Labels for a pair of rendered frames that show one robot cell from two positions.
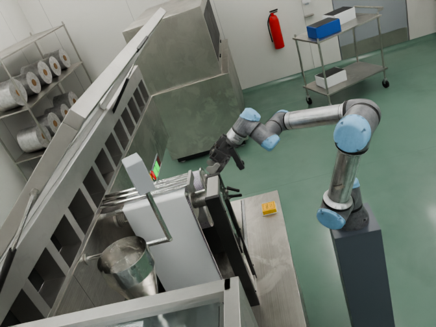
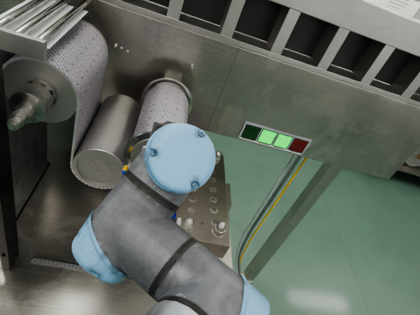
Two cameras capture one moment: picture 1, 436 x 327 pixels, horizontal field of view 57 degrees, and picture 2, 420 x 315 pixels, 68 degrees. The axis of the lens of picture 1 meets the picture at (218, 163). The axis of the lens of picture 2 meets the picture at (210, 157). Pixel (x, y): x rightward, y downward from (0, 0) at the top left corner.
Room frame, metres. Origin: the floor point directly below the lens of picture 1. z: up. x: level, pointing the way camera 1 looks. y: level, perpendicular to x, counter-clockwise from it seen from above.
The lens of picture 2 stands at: (1.43, -0.45, 1.71)
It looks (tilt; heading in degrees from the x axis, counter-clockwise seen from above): 37 degrees down; 65
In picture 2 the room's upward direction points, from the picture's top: 23 degrees clockwise
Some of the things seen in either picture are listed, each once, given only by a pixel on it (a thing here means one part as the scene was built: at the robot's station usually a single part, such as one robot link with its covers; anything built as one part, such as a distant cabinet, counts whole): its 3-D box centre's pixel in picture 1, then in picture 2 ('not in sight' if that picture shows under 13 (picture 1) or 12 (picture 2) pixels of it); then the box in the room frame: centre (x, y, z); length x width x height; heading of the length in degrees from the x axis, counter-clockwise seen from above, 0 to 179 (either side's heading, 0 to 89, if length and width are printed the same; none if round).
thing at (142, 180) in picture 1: (141, 172); not in sight; (1.03, 0.22, 1.66); 0.07 x 0.07 x 0.10; 16
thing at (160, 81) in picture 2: not in sight; (167, 102); (1.60, 0.34, 1.25); 0.15 x 0.01 x 0.15; 170
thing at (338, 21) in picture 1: (342, 56); not in sight; (4.57, -1.85, 0.51); 0.91 x 0.58 x 1.02; 102
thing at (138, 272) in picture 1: (126, 261); not in sight; (0.87, 0.32, 1.50); 0.14 x 0.14 x 0.06
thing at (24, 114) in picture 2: not in sight; (19, 117); (1.30, 0.05, 1.34); 0.06 x 0.03 x 0.03; 80
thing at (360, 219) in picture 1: (350, 211); not in sight; (1.39, -0.49, 0.95); 0.15 x 0.15 x 0.10
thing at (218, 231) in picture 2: not in sight; (220, 227); (1.78, 0.05, 1.05); 0.04 x 0.04 x 0.04
